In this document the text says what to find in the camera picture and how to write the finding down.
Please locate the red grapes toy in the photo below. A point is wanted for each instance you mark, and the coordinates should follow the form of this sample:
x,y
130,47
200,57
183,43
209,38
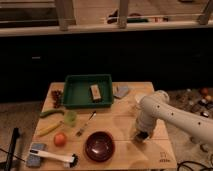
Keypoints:
x,y
56,96

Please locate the orange tomato toy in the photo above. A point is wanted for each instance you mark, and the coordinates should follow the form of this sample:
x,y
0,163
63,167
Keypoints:
x,y
60,139

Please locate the wooden railing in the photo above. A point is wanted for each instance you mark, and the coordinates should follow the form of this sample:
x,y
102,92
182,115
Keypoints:
x,y
53,17

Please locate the black stand at left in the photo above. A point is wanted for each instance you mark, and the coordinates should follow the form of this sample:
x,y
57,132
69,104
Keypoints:
x,y
7,165

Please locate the green pepper toy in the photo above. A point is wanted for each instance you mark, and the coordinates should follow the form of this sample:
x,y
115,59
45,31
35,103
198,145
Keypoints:
x,y
50,112

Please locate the white handled dish brush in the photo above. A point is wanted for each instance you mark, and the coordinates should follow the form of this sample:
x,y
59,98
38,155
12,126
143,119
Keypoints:
x,y
69,160

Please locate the green plastic tray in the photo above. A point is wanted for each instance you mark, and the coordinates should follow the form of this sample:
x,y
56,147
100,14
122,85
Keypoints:
x,y
77,91

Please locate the white paper cup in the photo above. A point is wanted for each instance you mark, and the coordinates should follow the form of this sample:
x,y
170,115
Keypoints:
x,y
139,97

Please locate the dark red bowl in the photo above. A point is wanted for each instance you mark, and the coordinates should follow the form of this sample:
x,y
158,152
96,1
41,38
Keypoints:
x,y
99,146

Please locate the dark metal cup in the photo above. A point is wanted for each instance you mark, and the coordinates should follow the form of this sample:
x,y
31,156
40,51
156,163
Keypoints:
x,y
141,136

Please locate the light green cup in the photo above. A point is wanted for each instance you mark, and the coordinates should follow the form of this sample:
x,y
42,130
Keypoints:
x,y
70,118

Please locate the yellow banana toy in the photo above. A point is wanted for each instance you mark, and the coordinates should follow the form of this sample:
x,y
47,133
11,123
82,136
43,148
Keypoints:
x,y
49,129

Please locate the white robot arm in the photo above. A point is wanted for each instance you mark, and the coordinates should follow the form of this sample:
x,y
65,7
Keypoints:
x,y
156,106

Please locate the blue sponge front left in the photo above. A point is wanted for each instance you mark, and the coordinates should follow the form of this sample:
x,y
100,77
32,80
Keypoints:
x,y
34,161

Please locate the metal fork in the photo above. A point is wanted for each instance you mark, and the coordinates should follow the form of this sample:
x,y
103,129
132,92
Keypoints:
x,y
82,129

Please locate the wooden block in tray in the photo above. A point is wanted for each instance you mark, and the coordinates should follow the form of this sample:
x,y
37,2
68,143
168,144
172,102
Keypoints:
x,y
95,92

